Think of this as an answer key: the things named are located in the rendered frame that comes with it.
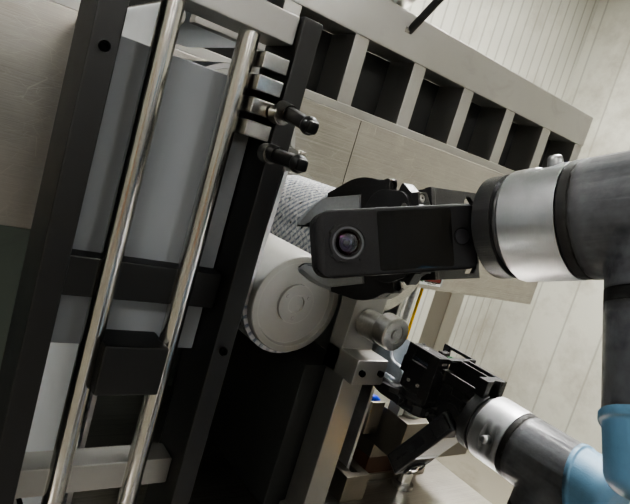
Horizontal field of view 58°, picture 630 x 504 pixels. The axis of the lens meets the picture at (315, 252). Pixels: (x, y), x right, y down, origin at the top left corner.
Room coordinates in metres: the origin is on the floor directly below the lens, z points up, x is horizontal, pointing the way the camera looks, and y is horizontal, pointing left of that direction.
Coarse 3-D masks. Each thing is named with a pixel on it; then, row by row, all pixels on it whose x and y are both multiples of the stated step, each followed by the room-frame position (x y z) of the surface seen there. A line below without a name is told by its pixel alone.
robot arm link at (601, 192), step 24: (576, 168) 0.34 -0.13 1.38; (600, 168) 0.33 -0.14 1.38; (624, 168) 0.32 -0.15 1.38; (576, 192) 0.33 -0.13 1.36; (600, 192) 0.32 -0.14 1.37; (624, 192) 0.31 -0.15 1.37; (576, 216) 0.32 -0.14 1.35; (600, 216) 0.32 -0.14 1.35; (624, 216) 0.31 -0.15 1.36; (576, 240) 0.33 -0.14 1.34; (600, 240) 0.32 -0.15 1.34; (624, 240) 0.31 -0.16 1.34; (576, 264) 0.33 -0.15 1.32; (600, 264) 0.32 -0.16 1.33; (624, 264) 0.30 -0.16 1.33
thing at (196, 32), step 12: (156, 0) 0.63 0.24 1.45; (192, 24) 0.59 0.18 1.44; (204, 24) 0.51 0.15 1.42; (216, 24) 0.51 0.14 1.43; (180, 36) 0.69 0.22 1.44; (192, 36) 0.67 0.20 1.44; (204, 36) 0.64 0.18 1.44; (216, 36) 0.62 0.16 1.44; (228, 36) 0.52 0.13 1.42; (264, 48) 0.54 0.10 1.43
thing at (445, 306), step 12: (432, 300) 1.63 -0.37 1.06; (444, 300) 1.59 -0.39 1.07; (456, 300) 1.60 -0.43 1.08; (432, 312) 1.61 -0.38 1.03; (444, 312) 1.58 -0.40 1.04; (456, 312) 1.61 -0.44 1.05; (432, 324) 1.60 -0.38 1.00; (444, 324) 1.59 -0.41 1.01; (420, 336) 1.63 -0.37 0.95; (432, 336) 1.59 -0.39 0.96; (444, 336) 1.60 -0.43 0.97; (432, 348) 1.58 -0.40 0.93
